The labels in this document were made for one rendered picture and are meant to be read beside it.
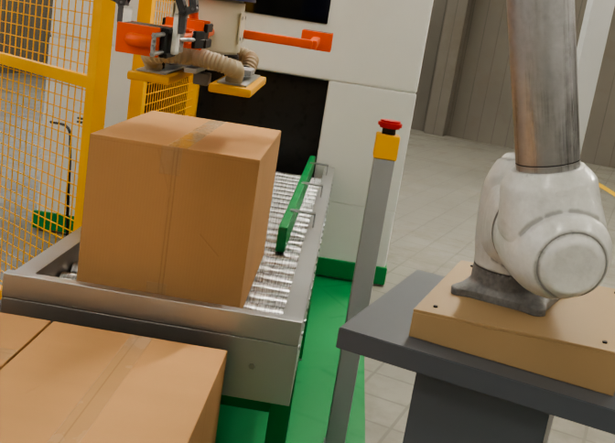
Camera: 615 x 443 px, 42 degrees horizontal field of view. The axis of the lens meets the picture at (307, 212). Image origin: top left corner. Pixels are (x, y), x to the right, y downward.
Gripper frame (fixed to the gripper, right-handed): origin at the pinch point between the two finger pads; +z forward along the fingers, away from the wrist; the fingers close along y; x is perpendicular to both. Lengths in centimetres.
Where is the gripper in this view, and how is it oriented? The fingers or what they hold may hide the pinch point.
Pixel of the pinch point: (150, 35)
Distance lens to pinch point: 144.8
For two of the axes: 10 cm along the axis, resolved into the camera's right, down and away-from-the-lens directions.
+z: -1.5, 9.7, 2.2
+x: -0.6, 2.1, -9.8
